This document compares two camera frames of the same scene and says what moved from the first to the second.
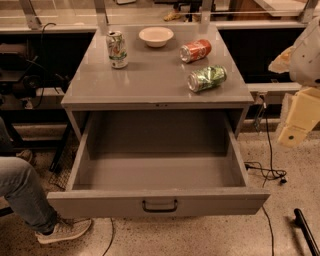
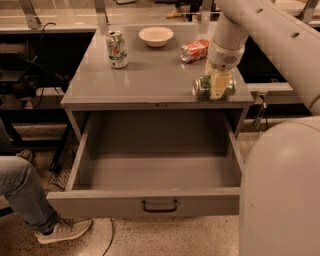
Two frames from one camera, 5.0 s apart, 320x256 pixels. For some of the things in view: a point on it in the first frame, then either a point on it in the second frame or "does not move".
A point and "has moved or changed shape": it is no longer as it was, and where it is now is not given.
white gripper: [306, 65] → [224, 57]
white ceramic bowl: [156, 36] does not move
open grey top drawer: [158, 163] does not move
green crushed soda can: [206, 78] has moved or changed shape
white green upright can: [117, 49] does not move
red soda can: [195, 51] does not move
